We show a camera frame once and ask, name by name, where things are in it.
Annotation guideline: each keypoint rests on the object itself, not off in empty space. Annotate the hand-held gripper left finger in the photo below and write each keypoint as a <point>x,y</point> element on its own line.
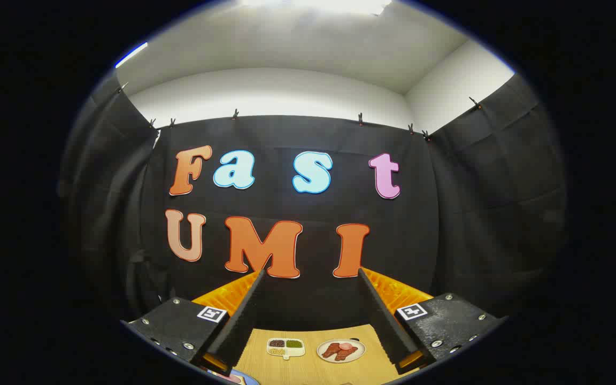
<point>241,326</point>

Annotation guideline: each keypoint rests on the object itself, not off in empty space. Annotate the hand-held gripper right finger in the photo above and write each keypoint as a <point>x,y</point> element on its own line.
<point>385,321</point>

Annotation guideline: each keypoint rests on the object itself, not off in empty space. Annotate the pile of dark red beans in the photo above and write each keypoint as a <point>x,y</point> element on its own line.
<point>277,343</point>

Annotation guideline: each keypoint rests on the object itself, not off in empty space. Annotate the white oval meat plate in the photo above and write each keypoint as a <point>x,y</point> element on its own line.
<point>359,353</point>

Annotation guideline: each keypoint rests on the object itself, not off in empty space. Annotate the pile of yellow soybeans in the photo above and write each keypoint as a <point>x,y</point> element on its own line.
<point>277,352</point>

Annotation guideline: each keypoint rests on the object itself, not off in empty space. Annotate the brown meat piece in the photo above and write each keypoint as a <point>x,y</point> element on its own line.
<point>348,354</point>
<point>332,351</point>

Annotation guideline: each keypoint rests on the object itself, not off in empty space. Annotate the white divided dish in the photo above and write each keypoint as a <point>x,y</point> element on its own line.
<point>285,353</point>

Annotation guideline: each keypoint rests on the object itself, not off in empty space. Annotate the blue round plate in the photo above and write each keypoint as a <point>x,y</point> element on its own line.
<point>247,380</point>

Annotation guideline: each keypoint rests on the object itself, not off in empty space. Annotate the pile of green beans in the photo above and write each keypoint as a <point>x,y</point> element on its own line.
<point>294,344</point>

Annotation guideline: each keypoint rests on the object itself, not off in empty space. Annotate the row of black cloth clips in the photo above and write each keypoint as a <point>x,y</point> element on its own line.
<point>235,114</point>

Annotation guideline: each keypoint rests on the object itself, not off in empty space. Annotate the bright ceiling light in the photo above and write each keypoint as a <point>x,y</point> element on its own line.
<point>131,54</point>
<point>313,4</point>

